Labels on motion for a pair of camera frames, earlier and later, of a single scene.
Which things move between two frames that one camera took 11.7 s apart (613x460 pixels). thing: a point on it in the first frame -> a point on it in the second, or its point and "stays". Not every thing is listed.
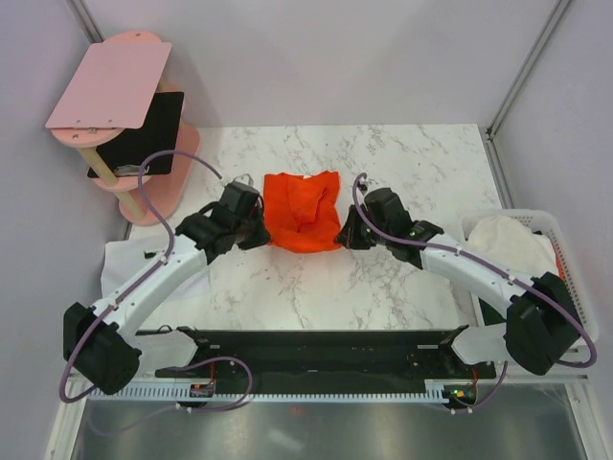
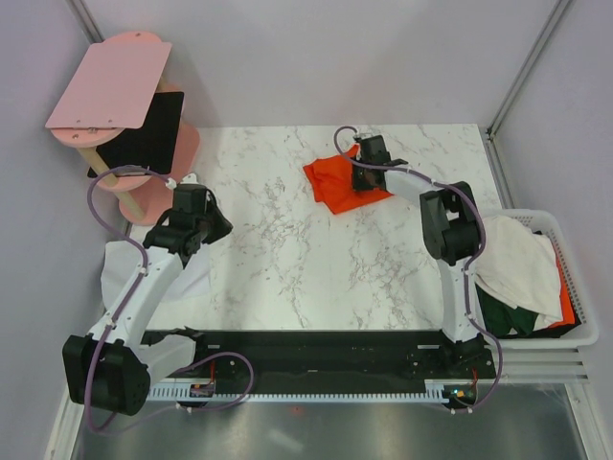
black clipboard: x=158 y=133 stays
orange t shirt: x=301 y=212 -> x=331 y=182
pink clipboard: x=112 y=87 stays
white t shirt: x=513 y=245 stays
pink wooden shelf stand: x=147 y=199 stays
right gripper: x=348 y=237 -> x=357 y=186
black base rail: x=332 y=356 stays
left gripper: x=261 y=237 -> x=223 y=226
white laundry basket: x=569 y=269 stays
